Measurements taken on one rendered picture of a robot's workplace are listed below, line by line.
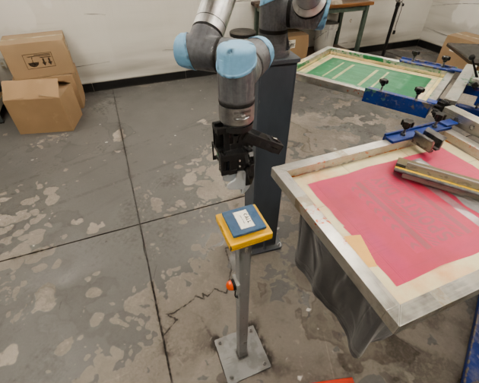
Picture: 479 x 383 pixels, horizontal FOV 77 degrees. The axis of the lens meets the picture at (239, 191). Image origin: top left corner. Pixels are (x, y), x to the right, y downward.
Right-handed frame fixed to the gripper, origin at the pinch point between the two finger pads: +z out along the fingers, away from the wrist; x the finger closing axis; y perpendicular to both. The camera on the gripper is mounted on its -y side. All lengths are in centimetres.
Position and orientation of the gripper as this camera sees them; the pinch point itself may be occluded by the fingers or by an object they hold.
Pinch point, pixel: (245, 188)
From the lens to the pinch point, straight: 78.9
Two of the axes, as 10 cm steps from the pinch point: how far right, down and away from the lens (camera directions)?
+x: 3.5, 6.2, -7.0
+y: -9.4, 2.3, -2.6
